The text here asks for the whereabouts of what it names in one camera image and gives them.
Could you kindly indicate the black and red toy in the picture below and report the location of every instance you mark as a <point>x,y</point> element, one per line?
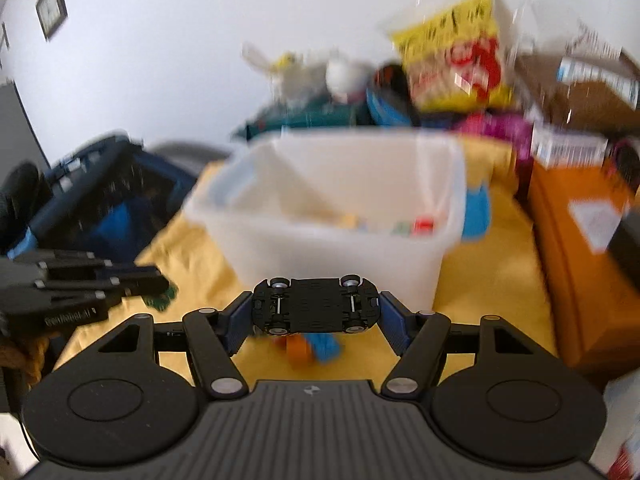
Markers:
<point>390,95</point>

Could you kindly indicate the purple roller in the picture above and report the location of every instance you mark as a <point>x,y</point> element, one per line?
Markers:
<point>492,132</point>

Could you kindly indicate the orange cardboard box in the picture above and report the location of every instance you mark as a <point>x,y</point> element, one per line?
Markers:
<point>565,270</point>

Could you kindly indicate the yellow snack bag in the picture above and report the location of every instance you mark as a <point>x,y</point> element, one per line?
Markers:
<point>450,60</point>

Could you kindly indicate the white pouch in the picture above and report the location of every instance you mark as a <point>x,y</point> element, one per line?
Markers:
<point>625,410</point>

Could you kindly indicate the brown wrapped package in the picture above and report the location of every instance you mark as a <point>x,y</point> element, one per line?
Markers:
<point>575,100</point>

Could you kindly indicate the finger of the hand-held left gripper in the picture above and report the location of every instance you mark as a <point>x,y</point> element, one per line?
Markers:
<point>75,260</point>
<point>140,280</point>

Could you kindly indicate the black and green toy car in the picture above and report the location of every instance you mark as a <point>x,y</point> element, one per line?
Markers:
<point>315,305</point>

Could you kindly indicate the teal package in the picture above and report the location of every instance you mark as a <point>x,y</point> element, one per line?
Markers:
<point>300,120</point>

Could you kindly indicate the white plastic storage bin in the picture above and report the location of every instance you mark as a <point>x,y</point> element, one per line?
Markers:
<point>320,250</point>

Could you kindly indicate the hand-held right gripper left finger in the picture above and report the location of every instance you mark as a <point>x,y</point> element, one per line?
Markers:
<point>240,324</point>

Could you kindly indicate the green dinosaur figure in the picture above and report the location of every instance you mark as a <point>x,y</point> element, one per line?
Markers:
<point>162,300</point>

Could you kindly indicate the white and blue small box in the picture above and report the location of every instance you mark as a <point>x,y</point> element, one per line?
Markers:
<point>567,147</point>

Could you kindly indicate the white plush toy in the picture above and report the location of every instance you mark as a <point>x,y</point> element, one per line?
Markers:
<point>295,75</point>

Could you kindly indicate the mustard knit cloth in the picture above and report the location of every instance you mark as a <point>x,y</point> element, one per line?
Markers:
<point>22,357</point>

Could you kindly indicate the yellow blanket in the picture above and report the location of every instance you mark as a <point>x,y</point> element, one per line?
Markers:
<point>480,300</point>

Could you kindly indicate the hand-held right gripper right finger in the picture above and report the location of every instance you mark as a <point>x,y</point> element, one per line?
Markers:
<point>395,324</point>

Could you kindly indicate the white ball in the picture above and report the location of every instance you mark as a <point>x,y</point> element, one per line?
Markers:
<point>345,77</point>

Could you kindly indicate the orange building brick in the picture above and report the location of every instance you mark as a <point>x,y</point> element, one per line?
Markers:
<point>300,349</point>

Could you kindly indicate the blue studded building brick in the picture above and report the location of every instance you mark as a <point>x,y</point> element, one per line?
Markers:
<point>327,347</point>

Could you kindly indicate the red studded building brick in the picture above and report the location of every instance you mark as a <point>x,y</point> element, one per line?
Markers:
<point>425,225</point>

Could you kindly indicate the black rectangular block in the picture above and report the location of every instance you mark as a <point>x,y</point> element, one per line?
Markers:
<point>627,245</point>

